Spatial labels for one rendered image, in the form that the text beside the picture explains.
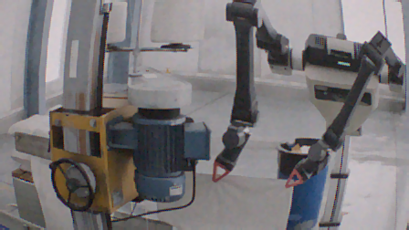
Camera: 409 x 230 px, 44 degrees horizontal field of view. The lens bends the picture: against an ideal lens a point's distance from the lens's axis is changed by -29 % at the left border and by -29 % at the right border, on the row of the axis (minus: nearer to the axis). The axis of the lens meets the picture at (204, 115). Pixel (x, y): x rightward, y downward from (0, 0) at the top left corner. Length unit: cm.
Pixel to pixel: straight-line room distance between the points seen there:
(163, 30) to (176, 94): 23
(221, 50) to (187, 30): 861
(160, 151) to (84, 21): 47
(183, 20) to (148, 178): 47
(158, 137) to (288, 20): 846
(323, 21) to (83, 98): 846
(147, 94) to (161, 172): 22
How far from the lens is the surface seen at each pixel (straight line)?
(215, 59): 1058
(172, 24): 192
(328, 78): 243
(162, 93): 179
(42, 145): 255
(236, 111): 216
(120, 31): 206
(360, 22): 1005
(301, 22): 1018
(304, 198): 442
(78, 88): 186
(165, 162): 186
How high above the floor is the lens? 170
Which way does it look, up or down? 11 degrees down
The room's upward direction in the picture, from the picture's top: 1 degrees clockwise
